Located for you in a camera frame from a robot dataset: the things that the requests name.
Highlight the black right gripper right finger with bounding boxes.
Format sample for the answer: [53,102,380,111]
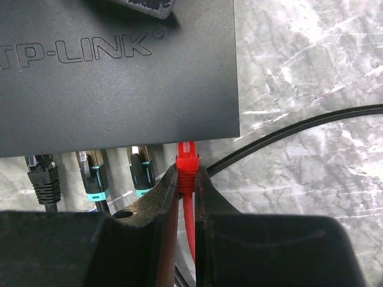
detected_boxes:
[195,168,366,286]

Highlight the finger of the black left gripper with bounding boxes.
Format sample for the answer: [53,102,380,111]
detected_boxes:
[110,0,179,20]

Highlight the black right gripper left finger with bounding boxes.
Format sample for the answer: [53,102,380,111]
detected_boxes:
[1,166,179,286]

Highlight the black network switch box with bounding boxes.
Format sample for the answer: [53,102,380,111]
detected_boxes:
[1,1,239,157]

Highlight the black cable teal plugs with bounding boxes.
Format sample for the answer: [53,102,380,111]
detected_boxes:
[76,150,110,214]

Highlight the red ethernet cable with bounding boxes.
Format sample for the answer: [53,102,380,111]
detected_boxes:
[175,141,200,265]

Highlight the black round ethernet cable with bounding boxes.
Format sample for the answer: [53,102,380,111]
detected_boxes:
[25,154,62,213]

